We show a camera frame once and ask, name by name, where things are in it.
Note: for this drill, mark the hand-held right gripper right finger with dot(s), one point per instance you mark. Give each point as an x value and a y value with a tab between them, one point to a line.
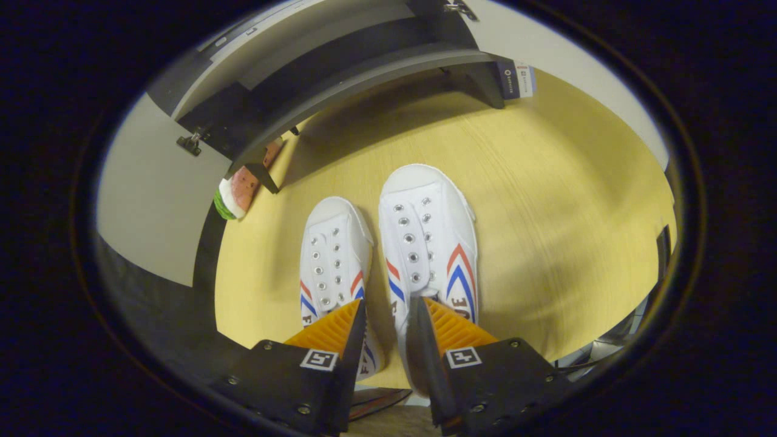
422	352

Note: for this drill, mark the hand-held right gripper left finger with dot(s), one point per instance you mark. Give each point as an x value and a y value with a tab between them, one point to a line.
358	346

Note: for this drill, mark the white striped canvas shoe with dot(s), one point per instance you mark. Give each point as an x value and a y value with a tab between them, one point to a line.
334	243
431	206

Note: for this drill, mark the white shoe cabinet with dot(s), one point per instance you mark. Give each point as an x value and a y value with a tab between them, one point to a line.
340	79

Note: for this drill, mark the metal door hinge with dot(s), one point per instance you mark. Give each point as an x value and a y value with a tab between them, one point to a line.
459	9
191	144

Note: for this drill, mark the watermelon slice toy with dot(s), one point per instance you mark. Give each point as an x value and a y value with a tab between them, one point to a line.
240	191

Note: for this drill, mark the white book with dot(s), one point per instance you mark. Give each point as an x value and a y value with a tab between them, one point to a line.
527	77

